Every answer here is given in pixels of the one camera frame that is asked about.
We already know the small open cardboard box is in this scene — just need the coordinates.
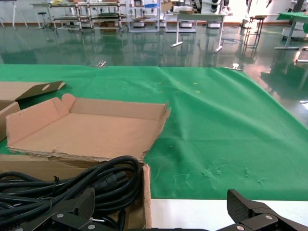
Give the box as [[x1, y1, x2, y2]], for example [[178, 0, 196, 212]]
[[160, 1, 174, 12]]

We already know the black round stool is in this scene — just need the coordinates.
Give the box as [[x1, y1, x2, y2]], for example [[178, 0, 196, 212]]
[[37, 12, 52, 30]]

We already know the large white robot base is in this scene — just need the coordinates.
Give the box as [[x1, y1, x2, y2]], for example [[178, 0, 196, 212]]
[[281, 27, 308, 41]]

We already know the white frame table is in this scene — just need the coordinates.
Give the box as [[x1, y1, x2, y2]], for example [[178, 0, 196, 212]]
[[170, 12, 228, 53]]

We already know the green topped table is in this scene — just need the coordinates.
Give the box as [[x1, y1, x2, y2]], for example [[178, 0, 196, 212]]
[[275, 12, 308, 51]]

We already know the white shelf rack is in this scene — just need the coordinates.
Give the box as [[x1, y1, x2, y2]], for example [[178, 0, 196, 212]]
[[127, 0, 161, 33]]

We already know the blue hoop cable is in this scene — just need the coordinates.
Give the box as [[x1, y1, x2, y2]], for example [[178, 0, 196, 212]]
[[220, 37, 239, 46]]

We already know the cardboard box with torn lid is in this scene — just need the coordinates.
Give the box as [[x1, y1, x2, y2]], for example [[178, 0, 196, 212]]
[[0, 93, 172, 229]]

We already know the brown metal stand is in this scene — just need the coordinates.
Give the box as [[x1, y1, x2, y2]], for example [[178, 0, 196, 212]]
[[244, 15, 265, 45]]

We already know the metal cloth clamp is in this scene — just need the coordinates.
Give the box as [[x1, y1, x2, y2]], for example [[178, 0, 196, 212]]
[[223, 63, 244, 72], [89, 60, 107, 68]]

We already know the cardboard box with slotted lid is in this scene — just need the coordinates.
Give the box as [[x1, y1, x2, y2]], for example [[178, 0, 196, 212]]
[[0, 80, 69, 142]]

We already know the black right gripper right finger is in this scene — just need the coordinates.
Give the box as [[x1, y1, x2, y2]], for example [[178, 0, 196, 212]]
[[216, 189, 308, 231]]

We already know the green table cloth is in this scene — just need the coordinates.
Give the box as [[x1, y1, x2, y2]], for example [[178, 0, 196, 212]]
[[0, 64, 308, 202]]

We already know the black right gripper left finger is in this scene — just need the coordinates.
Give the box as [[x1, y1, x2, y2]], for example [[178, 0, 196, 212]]
[[14, 187, 114, 231]]

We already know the metal shelf rack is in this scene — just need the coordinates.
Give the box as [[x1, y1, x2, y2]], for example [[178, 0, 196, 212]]
[[49, 2, 91, 33], [88, 1, 128, 31]]

